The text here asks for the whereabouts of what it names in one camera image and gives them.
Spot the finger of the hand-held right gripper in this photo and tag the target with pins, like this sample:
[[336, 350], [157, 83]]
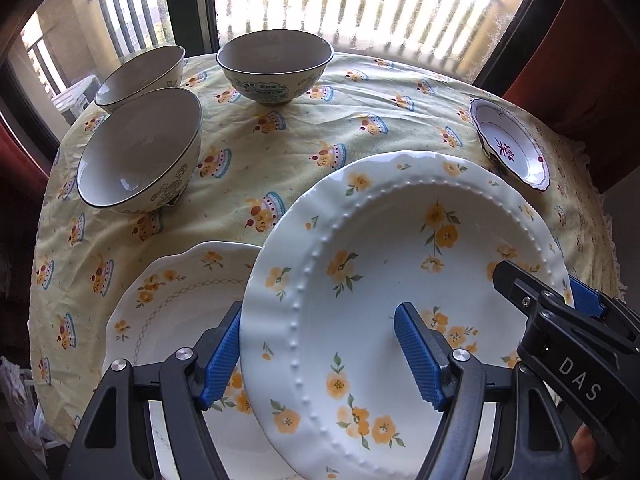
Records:
[[587, 297], [525, 282]]

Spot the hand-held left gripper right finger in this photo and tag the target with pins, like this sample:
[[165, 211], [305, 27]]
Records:
[[420, 355]]

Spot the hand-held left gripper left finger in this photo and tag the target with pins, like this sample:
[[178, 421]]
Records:
[[220, 360]]

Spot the scalloped lattice floral plate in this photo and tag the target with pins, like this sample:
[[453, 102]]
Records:
[[165, 320]]

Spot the beaded rim floral plate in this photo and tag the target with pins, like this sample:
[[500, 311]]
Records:
[[380, 240]]

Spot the small red patterned dish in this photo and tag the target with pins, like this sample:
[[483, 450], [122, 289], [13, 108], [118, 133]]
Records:
[[505, 135]]

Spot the cream printed bowl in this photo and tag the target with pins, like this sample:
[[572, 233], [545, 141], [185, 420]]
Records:
[[272, 67], [135, 160], [140, 77]]

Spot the clear plastic bag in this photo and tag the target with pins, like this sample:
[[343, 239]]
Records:
[[22, 405]]

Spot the orange curtain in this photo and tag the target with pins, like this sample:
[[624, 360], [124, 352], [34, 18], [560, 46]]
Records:
[[585, 75]]

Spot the yellow printed tablecloth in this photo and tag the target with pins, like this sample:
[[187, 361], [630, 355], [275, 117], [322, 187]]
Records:
[[310, 127]]

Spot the red curtain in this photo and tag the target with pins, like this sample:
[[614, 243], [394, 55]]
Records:
[[20, 145]]

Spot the white outdoor unit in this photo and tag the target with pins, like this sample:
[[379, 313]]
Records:
[[75, 97]]

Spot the white balcony railing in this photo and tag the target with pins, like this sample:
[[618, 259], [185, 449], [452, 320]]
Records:
[[350, 5]]

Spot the black window mullion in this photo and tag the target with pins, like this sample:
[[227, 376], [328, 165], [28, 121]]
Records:
[[192, 0]]

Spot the dark neighbouring balcony railing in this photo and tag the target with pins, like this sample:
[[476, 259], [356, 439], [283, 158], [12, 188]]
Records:
[[122, 5]]

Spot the black window frame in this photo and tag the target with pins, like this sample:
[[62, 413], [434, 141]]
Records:
[[515, 15]]

